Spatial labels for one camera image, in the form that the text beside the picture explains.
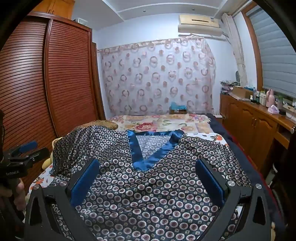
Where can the stack of folded cloths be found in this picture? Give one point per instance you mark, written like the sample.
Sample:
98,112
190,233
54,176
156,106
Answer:
227,85

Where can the clear plastic storage box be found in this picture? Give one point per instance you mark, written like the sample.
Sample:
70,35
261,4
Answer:
82,20

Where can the grey window blind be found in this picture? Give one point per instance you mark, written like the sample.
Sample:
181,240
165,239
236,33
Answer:
272,58

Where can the dark patterned satin shirt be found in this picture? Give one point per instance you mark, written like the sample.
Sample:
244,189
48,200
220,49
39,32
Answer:
148,197

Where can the pink bottle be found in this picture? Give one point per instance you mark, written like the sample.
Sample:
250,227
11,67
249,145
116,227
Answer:
270,98

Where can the open cardboard box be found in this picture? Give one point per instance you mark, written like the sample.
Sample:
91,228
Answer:
240,92

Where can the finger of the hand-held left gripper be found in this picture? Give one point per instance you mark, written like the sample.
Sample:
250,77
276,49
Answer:
39,154
29,146

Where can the person's left hand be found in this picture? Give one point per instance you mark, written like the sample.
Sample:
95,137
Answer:
21,192

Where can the yellow plush toy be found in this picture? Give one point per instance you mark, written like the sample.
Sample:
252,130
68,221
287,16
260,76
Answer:
46,163

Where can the long wooden cabinet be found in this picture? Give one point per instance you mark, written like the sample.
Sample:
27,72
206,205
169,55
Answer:
249,122

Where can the small desk fan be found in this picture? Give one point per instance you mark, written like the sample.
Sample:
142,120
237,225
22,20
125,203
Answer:
238,76

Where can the white air conditioner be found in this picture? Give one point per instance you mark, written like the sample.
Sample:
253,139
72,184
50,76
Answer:
198,25

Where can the cream window curtain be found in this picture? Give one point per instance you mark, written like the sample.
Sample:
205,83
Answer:
235,46

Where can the green bottle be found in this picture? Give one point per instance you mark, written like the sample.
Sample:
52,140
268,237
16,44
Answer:
280,102

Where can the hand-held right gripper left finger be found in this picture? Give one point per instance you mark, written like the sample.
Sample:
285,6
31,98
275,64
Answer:
84,183

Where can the floral quilt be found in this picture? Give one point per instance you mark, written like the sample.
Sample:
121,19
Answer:
150,122

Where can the wooden overhead cabinet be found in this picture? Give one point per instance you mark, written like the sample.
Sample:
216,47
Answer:
55,9

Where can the white bottle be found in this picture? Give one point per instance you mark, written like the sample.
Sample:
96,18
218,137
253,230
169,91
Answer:
263,99

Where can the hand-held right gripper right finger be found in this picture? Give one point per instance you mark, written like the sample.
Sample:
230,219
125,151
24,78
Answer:
211,183

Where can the brown patterned blanket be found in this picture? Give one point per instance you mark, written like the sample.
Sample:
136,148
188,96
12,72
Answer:
108,125

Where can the pink tissue box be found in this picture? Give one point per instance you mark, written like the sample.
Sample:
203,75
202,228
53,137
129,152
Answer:
274,109

